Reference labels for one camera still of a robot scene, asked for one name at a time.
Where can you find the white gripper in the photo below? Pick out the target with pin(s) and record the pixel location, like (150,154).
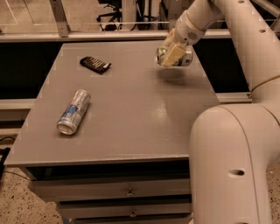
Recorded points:
(185,34)

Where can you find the green white 7up can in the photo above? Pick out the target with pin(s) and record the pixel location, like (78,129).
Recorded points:
(184,61)

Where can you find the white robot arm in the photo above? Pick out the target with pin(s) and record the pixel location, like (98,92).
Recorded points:
(231,145)

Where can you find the silver blue energy drink can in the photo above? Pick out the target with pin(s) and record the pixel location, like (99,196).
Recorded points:
(71,118)

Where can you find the black office chair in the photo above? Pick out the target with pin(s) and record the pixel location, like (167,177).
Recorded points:
(116,16)

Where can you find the black snack bar wrapper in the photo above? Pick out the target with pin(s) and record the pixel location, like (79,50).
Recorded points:
(95,65)

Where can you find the grey metal railing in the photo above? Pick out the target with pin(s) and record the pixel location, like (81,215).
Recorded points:
(76,20)

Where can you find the grey drawer cabinet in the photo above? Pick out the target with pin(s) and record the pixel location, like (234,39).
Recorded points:
(137,122)

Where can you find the grey drawer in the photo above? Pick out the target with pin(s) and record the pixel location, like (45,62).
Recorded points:
(130,209)
(110,188)

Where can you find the top grey drawer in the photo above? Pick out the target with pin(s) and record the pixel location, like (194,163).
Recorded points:
(110,188)

